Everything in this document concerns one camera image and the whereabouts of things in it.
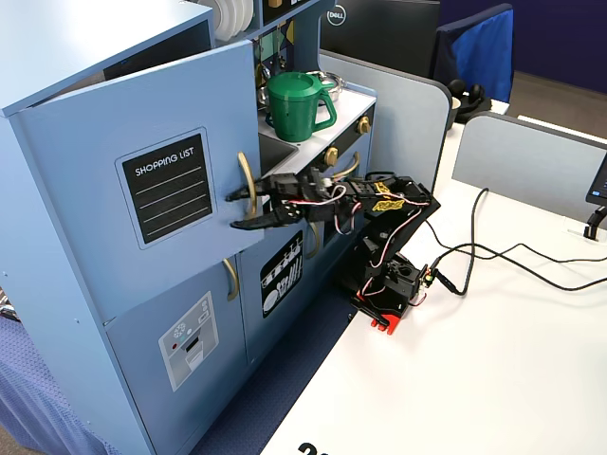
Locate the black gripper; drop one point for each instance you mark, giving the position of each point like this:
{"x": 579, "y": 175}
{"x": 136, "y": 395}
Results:
{"x": 284, "y": 190}

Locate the blue door with shopping list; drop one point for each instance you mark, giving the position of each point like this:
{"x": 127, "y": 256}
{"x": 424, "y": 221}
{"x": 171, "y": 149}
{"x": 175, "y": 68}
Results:
{"x": 71, "y": 166}

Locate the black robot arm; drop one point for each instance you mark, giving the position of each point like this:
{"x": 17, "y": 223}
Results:
{"x": 408, "y": 196}

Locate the blue dishwasher door with decal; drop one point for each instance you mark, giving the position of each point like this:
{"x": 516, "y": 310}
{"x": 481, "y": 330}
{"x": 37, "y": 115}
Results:
{"x": 251, "y": 332}

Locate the blue freezer door with dispenser decal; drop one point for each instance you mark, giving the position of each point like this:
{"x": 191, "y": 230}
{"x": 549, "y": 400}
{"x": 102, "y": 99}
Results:
{"x": 142, "y": 379}

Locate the blue toy kitchen cabinet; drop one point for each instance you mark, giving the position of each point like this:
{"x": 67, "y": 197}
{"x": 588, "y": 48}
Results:
{"x": 47, "y": 237}

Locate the black toy sink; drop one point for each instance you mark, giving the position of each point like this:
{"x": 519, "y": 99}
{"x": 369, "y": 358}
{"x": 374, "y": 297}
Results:
{"x": 275, "y": 151}

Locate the gold stove knob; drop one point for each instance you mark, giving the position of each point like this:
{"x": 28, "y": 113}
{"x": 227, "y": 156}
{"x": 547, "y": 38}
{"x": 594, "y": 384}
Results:
{"x": 331, "y": 155}
{"x": 364, "y": 124}

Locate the green plastic pitcher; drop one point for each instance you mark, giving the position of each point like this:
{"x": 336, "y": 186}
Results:
{"x": 291, "y": 109}

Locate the hanging metal toy utensil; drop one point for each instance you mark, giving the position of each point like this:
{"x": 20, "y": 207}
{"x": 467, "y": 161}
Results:
{"x": 264, "y": 61}

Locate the silver metal pot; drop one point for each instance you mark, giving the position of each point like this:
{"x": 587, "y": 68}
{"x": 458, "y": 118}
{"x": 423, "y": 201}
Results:
{"x": 337, "y": 87}

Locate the red table clamp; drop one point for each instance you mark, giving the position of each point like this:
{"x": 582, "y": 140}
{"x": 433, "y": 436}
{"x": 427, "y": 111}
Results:
{"x": 379, "y": 320}

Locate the grey desk divider panel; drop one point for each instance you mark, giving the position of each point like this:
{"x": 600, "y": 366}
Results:
{"x": 403, "y": 118}
{"x": 521, "y": 161}

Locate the white toy plate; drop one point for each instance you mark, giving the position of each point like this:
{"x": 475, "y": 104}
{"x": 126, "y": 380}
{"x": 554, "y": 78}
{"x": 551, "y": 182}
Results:
{"x": 221, "y": 19}
{"x": 235, "y": 16}
{"x": 248, "y": 14}

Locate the black Dell monitor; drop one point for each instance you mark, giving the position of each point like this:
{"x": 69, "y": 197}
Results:
{"x": 389, "y": 33}

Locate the black headphones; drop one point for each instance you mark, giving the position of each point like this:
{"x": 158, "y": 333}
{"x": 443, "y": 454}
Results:
{"x": 472, "y": 102}

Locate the blue office chair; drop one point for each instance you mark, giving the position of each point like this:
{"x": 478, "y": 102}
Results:
{"x": 479, "y": 52}

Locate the black monitor with stand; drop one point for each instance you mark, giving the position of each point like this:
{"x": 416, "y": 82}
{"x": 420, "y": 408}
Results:
{"x": 600, "y": 185}

